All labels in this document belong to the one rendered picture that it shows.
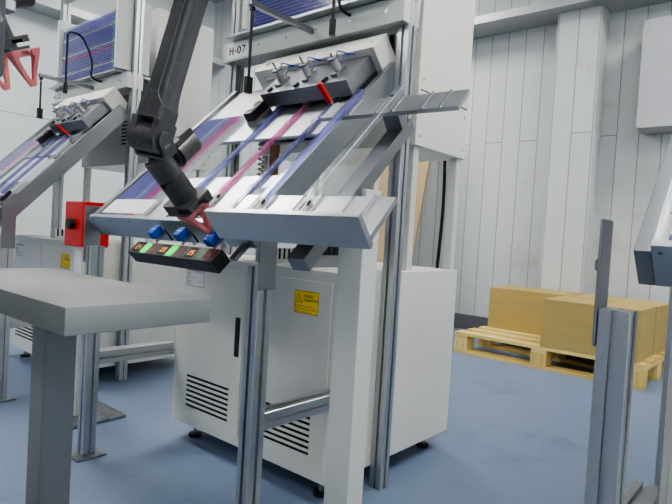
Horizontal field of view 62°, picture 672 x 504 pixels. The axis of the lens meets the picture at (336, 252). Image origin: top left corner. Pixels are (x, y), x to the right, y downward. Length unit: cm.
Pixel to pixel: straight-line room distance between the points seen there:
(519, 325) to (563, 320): 59
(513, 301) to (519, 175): 112
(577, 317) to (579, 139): 143
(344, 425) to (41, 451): 56
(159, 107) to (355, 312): 55
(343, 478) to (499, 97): 396
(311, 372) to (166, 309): 69
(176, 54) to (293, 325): 76
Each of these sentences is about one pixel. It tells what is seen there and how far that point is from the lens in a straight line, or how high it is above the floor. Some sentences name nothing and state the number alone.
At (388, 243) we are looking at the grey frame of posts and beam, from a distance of 158.
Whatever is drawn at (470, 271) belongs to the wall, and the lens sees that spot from 474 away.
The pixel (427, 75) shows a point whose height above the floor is 122.
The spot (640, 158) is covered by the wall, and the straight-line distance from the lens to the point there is 439.
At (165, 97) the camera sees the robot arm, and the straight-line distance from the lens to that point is 116.
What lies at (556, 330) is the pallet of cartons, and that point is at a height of 24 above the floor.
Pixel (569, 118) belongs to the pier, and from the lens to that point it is 437.
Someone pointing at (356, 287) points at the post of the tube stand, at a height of 61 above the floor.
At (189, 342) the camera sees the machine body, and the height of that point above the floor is 33.
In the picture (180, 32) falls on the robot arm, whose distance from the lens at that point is 120.
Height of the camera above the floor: 72
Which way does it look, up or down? 2 degrees down
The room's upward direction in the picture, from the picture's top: 3 degrees clockwise
